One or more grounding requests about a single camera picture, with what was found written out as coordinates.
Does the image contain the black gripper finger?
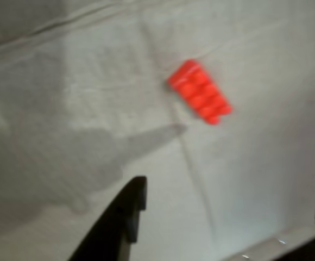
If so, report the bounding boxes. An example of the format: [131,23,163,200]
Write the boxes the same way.
[67,176,148,261]

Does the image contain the red lego block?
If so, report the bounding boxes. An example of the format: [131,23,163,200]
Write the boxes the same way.
[167,58,234,126]

